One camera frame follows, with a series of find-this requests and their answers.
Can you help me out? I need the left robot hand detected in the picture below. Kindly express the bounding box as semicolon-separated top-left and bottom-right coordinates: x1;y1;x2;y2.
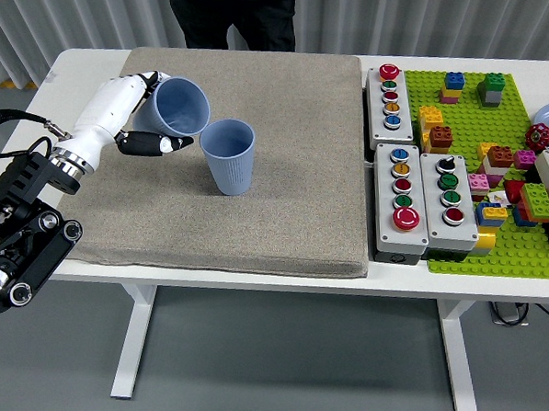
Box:
54;68;196;168

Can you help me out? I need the blue ribbed cup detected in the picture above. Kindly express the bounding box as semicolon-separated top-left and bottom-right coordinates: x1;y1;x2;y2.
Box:
129;74;212;139
199;118;259;200

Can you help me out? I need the white curtain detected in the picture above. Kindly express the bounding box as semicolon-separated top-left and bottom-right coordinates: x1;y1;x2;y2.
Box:
0;0;549;92

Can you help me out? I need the yellow floor tape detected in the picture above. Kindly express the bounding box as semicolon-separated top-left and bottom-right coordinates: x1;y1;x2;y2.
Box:
0;75;39;91

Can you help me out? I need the person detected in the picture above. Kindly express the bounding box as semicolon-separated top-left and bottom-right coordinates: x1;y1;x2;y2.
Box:
167;0;300;60

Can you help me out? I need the grey-brown mat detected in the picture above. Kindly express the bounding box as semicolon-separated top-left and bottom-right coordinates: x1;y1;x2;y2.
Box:
56;34;375;294

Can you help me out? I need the white table leg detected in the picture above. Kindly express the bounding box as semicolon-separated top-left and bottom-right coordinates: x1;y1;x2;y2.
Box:
104;280;165;402
435;295;479;411

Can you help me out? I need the grey five-button control box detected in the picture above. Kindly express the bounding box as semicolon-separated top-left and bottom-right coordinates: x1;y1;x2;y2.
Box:
364;63;415;150
372;141;430;257

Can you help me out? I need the large yellow toy brick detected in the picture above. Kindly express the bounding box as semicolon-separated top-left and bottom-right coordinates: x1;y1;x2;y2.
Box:
417;105;446;133

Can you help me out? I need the brown toy brick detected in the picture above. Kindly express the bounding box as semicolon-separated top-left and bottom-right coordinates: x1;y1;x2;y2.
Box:
486;144;516;170
428;125;455;155

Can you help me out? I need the blue toy brick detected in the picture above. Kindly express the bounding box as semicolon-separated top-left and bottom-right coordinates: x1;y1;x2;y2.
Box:
442;70;466;91

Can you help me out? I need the grey four-button control box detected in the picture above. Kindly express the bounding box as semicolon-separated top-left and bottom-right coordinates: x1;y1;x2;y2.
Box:
418;149;481;255

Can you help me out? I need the green brick baseplate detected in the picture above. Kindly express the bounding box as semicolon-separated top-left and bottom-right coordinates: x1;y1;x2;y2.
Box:
403;63;549;288

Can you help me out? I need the grey toy brick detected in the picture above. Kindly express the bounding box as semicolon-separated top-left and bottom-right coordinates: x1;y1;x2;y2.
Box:
476;81;503;110

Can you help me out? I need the green toy brick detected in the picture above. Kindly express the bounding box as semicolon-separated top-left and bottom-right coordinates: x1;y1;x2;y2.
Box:
482;72;508;93

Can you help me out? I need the white and pink brick stack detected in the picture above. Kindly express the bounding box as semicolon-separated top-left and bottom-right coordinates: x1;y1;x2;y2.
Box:
481;155;509;189

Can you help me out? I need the blue and yellow brick stack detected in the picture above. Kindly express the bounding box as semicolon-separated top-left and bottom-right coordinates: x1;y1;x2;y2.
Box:
475;200;509;230

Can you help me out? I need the clear yellow toy brick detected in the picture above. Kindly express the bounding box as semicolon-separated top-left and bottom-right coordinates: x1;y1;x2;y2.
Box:
467;230;498;257

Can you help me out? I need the red toy brick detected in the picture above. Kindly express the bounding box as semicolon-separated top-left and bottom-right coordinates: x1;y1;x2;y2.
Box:
502;178;529;204

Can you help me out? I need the magenta toy brick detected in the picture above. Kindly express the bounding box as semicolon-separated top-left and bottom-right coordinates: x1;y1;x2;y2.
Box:
512;149;538;172

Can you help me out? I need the green topped brick stack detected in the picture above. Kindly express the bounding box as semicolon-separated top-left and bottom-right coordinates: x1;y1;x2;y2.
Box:
510;182;549;229

